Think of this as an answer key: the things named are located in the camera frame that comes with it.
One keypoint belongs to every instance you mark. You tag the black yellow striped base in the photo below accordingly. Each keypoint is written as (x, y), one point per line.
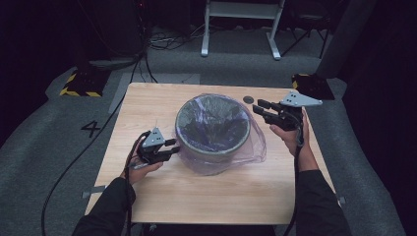
(313, 88)
(85, 85)

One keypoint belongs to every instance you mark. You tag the white metal stand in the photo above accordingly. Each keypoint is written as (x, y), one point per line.
(241, 10)

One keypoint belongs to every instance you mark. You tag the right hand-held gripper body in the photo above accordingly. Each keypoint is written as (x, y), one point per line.
(291, 114)

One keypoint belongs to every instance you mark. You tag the person's right hand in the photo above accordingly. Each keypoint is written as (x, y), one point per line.
(293, 141)

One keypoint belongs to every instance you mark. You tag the person's left hand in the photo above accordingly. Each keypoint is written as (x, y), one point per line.
(139, 172)

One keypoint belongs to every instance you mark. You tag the dark round table grommet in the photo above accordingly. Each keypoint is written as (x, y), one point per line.
(248, 99)

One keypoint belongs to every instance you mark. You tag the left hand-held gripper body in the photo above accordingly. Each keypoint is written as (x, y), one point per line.
(152, 141)

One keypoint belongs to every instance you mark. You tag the gray post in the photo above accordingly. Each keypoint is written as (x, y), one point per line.
(347, 36)

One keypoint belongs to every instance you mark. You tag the gray tape strip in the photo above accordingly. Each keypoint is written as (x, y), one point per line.
(342, 200)
(93, 191)

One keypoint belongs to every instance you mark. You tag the black tripod stand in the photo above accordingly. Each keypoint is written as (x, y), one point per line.
(311, 29)

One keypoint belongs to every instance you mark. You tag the green ribbed trash bin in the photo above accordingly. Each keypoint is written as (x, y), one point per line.
(209, 156)

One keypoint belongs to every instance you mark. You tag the purple plastic trash bag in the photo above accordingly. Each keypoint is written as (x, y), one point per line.
(256, 148)

